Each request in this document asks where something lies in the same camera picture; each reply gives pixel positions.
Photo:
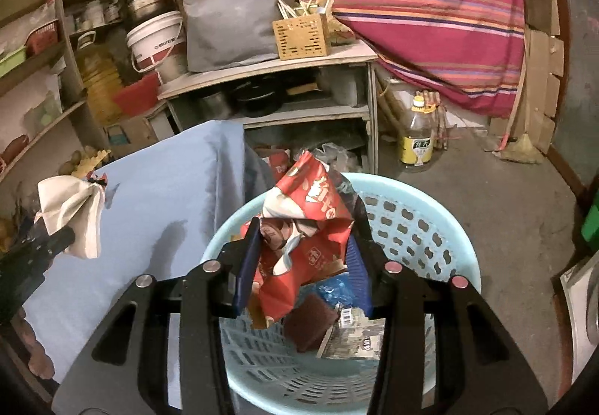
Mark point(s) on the red packet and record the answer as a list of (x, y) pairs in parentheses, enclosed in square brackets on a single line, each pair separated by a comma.
[(277, 161)]

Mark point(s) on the small red plastic basket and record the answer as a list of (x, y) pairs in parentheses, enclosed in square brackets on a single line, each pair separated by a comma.
[(42, 38)]

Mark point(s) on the yellow-capped oil bottle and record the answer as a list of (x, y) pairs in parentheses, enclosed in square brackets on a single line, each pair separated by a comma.
[(416, 139)]

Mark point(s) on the white metal appliance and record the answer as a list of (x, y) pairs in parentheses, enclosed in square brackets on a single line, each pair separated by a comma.
[(582, 302)]

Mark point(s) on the brown potato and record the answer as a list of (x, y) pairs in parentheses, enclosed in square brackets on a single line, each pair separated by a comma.
[(70, 162)]

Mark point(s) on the straw broom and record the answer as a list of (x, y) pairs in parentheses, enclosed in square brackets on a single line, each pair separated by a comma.
[(519, 148)]

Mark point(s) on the black pan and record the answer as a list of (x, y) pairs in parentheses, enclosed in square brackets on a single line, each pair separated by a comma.
[(257, 97)]

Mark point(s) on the white plastic bucket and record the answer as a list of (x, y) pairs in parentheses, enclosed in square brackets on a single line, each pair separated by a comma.
[(154, 41)]

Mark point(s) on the small steel pot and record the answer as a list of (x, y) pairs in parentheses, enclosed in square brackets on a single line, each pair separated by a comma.
[(215, 102)]

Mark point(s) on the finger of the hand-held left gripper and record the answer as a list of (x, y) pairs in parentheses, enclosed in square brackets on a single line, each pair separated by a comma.
[(54, 244), (32, 228)]

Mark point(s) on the large maroon scouring pad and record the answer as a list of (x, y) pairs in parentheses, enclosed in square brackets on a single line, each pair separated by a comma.
[(309, 321)]

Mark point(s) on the large yellow oil jug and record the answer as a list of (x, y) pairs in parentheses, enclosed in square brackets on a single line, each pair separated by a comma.
[(100, 83)]

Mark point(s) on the blue plastic bag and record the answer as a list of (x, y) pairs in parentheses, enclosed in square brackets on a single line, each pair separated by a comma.
[(334, 291)]

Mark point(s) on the white plastic jar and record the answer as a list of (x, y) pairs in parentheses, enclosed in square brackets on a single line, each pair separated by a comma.
[(88, 15), (112, 10)]

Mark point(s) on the white cloth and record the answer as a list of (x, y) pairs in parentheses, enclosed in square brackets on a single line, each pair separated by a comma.
[(70, 209)]

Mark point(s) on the red mesh produce bag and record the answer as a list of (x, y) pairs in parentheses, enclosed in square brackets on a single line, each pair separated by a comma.
[(16, 146)]

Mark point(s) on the clear plastic bag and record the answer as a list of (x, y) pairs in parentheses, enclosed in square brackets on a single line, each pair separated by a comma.
[(330, 154)]

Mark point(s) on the printed paper carton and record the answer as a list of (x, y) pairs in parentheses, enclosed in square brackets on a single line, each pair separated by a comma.
[(355, 340)]

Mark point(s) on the yellow egg carton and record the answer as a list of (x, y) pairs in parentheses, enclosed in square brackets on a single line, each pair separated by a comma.
[(91, 162)]

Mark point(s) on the grey fabric cover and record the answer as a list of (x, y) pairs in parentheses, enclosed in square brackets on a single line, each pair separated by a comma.
[(229, 26)]

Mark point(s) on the person's left hand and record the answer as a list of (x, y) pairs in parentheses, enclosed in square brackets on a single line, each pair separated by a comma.
[(35, 345)]

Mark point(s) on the white jug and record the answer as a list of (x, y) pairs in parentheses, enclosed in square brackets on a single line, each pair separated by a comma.
[(346, 86)]

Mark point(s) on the low wooden cabinet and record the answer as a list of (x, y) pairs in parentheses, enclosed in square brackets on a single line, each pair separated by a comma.
[(262, 66)]

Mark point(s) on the cardboard box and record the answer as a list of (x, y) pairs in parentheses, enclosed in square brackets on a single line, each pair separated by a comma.
[(128, 132)]

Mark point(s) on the red snack wrapper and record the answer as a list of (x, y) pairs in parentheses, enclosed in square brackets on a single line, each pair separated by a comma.
[(309, 209)]

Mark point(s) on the yellow perforated utensil holder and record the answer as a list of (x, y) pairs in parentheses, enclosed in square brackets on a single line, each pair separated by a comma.
[(302, 38)]

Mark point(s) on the light blue plastic basket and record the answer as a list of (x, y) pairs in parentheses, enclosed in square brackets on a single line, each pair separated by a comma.
[(421, 218)]

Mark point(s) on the wooden shelf unit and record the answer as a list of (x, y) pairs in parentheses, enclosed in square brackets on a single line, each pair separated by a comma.
[(70, 83)]

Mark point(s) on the green plastic container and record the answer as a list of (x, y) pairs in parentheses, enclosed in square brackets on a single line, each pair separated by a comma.
[(592, 228)]

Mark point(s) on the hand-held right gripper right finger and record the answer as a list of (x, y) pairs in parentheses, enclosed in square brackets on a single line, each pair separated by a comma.
[(359, 277)]

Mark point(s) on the green plastic tray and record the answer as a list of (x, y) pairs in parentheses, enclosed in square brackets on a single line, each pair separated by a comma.
[(11, 62)]

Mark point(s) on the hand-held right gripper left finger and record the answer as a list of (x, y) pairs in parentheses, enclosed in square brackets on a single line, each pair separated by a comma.
[(245, 265)]

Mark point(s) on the red plastic bowl basket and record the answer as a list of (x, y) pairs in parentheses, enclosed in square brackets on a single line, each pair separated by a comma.
[(135, 94)]

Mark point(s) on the clear plastic container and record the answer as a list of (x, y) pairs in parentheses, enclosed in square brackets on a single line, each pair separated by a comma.
[(44, 113)]

